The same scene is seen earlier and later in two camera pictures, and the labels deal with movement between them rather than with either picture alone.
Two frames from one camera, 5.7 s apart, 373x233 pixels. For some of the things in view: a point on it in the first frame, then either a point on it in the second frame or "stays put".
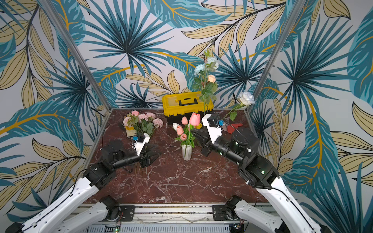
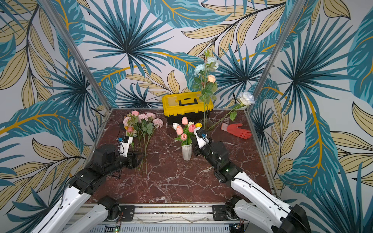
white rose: (246, 98) stays put
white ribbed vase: (188, 152) stays put
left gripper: (147, 160) → (133, 159)
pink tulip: (194, 119) → (130, 130)
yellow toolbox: (176, 106) stays put
